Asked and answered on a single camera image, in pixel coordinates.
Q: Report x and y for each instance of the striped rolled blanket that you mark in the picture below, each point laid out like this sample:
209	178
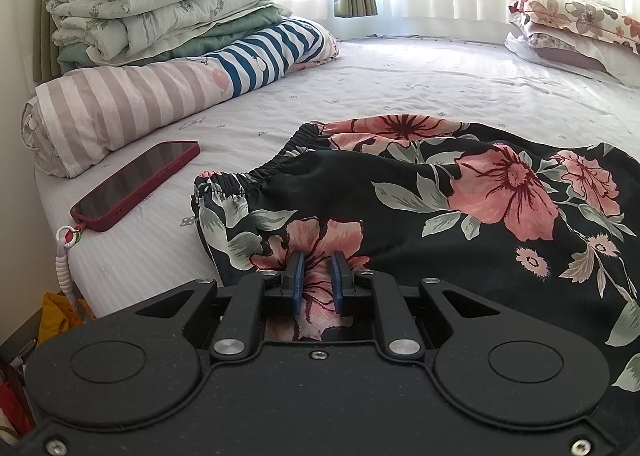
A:
125	100

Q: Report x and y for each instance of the yellow bag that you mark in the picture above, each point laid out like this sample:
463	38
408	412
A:
60	316

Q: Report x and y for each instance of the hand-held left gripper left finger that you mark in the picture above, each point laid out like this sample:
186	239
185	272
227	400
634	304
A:
297	283

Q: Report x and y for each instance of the bed with grey sheet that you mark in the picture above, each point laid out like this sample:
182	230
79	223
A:
380	80

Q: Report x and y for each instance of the white and mauve pillow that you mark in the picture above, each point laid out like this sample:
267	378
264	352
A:
565	53

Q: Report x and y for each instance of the floral pillow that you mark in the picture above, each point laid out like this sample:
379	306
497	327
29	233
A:
580	13

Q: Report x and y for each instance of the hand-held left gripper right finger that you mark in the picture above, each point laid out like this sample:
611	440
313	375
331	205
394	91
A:
338	286

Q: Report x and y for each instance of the red smartphone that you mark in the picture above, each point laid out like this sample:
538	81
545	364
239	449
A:
132	186

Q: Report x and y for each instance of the red printed bag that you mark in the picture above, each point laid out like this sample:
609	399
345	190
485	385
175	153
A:
12	401

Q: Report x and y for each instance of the black floral pants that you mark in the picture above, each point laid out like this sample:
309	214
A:
400	186

